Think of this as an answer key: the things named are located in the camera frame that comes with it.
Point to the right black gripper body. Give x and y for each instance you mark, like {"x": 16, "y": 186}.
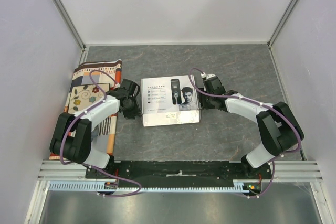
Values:
{"x": 203, "y": 100}

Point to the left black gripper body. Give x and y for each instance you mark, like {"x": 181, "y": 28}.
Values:
{"x": 133, "y": 109}

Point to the white clipper kit box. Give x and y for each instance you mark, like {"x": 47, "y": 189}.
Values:
{"x": 169, "y": 101}

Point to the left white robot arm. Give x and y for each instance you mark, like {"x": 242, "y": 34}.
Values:
{"x": 72, "y": 137}

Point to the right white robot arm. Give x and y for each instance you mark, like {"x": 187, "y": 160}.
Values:
{"x": 278, "y": 128}

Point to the colourful patchwork cloth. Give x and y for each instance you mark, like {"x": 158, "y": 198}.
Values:
{"x": 83, "y": 93}

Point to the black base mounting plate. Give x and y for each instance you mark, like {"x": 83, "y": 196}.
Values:
{"x": 187, "y": 173}

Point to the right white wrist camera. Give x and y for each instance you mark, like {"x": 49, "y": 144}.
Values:
{"x": 205, "y": 76}

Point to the grey slotted cable duct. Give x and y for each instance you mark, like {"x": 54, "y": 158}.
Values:
{"x": 236, "y": 187}

